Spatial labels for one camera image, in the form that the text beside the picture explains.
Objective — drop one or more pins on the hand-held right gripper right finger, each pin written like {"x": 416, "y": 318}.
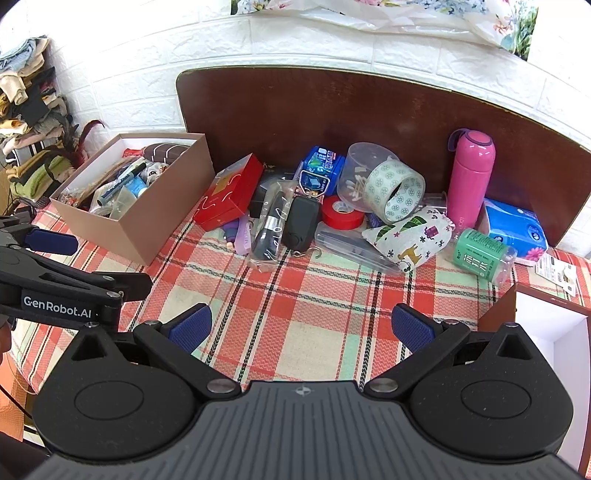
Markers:
{"x": 411, "y": 325}

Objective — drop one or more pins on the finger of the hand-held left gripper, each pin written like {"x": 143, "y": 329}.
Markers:
{"x": 69, "y": 277}
{"x": 51, "y": 242}

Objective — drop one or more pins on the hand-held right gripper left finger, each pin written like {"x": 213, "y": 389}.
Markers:
{"x": 191, "y": 325}

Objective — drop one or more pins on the brown cardboard box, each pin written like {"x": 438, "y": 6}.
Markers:
{"x": 152, "y": 217}

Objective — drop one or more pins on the black brush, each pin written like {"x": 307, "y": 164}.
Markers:
{"x": 272, "y": 226}

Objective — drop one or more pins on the clear plastic cup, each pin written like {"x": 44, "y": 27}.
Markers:
{"x": 122, "y": 203}

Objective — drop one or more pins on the printed fabric pouch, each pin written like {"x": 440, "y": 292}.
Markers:
{"x": 411, "y": 240}

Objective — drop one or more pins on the black marker pen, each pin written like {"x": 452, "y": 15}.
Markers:
{"x": 121, "y": 181}

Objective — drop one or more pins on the green label bottle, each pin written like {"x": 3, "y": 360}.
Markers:
{"x": 480, "y": 254}

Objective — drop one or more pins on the purple plastic item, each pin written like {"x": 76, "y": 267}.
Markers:
{"x": 241, "y": 237}

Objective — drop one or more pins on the pile of folded clothes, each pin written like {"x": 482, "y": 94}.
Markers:
{"x": 32, "y": 138}

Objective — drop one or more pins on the clear plastic case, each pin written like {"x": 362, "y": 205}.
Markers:
{"x": 341, "y": 244}

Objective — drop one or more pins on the plaid tablecloth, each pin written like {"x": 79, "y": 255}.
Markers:
{"x": 300, "y": 314}

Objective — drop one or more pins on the dark red feather duster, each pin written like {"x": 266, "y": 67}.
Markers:
{"x": 85, "y": 138}

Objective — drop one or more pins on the red tape roll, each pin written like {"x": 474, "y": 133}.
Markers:
{"x": 344, "y": 217}

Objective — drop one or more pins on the red flat box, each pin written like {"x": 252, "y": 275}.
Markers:
{"x": 231, "y": 194}

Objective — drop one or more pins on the white open box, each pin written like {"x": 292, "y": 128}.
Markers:
{"x": 549, "y": 337}

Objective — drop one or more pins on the blue tissue packet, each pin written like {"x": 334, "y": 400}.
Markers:
{"x": 517, "y": 226}

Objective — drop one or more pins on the patterned wide tape roll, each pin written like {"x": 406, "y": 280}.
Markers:
{"x": 392, "y": 180}

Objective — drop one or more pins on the brown striped pouch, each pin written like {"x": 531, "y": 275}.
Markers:
{"x": 167, "y": 151}

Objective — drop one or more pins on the black key fob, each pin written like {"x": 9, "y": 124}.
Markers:
{"x": 301, "y": 221}

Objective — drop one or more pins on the white paper card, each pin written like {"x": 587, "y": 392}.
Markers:
{"x": 556, "y": 272}

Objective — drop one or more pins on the pink bottle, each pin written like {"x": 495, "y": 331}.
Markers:
{"x": 471, "y": 180}

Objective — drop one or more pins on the black small box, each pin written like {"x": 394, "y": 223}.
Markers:
{"x": 265, "y": 184}

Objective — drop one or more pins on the clear round cotton swab tub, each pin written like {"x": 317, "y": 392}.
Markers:
{"x": 358, "y": 161}

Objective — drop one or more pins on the brown wooden board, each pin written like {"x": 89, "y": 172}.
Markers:
{"x": 286, "y": 115}

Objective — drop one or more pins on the floral cloth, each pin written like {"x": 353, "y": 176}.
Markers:
{"x": 415, "y": 14}

